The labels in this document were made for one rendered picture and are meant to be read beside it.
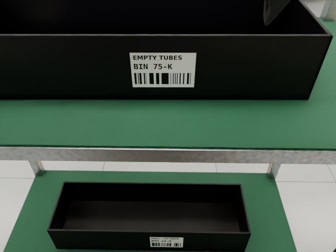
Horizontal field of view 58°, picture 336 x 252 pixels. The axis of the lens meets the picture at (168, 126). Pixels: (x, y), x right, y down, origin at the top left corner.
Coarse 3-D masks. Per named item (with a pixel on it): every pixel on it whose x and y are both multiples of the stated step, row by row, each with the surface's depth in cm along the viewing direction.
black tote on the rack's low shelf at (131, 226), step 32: (64, 192) 97; (96, 192) 101; (128, 192) 100; (160, 192) 100; (192, 192) 100; (224, 192) 99; (64, 224) 97; (96, 224) 97; (128, 224) 97; (160, 224) 97; (192, 224) 97; (224, 224) 97
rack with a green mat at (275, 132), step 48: (0, 144) 42; (48, 144) 42; (96, 144) 42; (144, 144) 42; (192, 144) 42; (240, 144) 42; (288, 144) 42; (48, 192) 108; (48, 240) 95; (288, 240) 95
